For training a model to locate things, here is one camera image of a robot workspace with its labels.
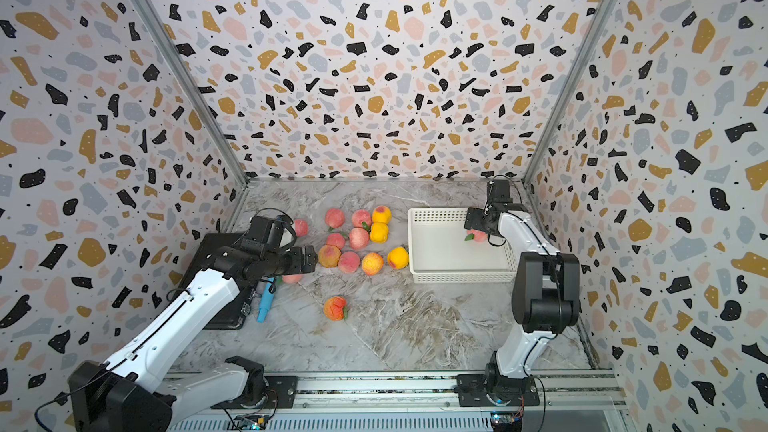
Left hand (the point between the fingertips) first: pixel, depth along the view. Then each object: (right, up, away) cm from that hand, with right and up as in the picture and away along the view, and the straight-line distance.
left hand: (304, 257), depth 80 cm
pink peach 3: (+51, +4, +19) cm, 55 cm away
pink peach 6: (+10, -4, +12) cm, 16 cm away
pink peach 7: (-7, -8, +10) cm, 15 cm away
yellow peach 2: (+25, -2, +13) cm, 28 cm away
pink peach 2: (+12, +10, +23) cm, 28 cm away
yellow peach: (+18, +5, +20) cm, 28 cm away
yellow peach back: (+19, +10, +25) cm, 33 cm away
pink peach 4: (+4, +3, +17) cm, 18 cm away
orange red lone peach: (+7, -15, +3) cm, 17 cm away
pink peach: (+3, +10, +23) cm, 25 cm away
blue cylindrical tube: (-13, -14, +7) cm, 21 cm away
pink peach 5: (+12, +3, +17) cm, 21 cm away
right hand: (+52, +9, +15) cm, 55 cm away
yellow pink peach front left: (+3, -2, +13) cm, 14 cm away
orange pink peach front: (+17, -4, +12) cm, 21 cm away
